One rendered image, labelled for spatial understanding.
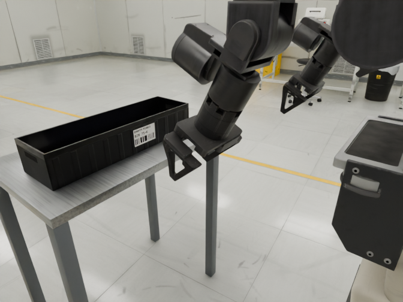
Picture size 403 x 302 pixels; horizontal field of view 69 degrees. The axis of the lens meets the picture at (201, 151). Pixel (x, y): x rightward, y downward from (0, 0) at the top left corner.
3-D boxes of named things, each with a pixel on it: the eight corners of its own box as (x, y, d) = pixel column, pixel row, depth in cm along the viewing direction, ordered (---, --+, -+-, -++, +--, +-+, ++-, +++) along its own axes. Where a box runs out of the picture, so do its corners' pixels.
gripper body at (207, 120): (171, 132, 44) (188, 92, 39) (211, 115, 51) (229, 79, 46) (201, 160, 42) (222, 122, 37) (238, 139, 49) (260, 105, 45)
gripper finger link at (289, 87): (268, 106, 79) (288, 78, 73) (279, 100, 84) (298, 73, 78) (288, 122, 77) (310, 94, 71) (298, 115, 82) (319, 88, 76)
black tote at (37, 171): (53, 192, 79) (43, 154, 74) (24, 172, 88) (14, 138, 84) (189, 129, 120) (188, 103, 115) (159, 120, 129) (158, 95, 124)
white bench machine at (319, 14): (298, 38, 484) (303, 7, 464) (327, 39, 467) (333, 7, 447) (295, 40, 454) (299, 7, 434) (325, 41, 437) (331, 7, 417)
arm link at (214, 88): (250, 79, 35) (271, 72, 39) (210, 48, 37) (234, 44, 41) (226, 121, 40) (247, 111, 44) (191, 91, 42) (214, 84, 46)
